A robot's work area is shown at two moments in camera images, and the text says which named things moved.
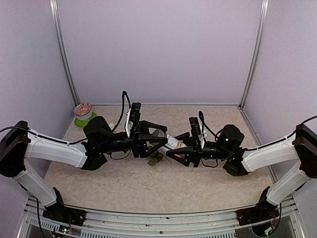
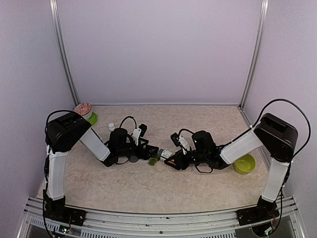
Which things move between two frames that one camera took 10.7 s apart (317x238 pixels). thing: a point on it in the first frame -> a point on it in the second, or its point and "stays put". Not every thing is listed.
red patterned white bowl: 83,111 stays put
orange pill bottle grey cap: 172,143 -> 165,154
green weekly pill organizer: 155,158 stays put
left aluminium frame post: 62,45 stays put
